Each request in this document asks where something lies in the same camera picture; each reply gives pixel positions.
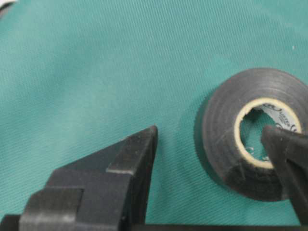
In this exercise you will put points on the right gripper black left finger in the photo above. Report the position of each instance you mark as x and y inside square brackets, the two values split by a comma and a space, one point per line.
[104, 191]

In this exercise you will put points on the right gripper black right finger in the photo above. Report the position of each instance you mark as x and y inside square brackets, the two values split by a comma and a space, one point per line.
[288, 153]

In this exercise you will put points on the black tape roll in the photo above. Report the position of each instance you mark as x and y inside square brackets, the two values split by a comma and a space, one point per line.
[282, 96]

